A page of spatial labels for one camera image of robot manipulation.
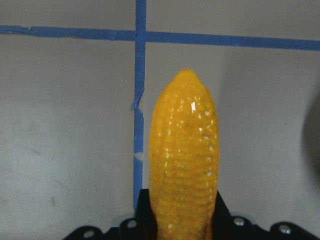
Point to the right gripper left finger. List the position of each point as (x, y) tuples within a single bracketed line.
[(144, 215)]

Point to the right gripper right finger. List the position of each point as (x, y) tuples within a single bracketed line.
[(220, 220)]

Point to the yellow plastic corn cob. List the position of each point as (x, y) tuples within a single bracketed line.
[(184, 156)]

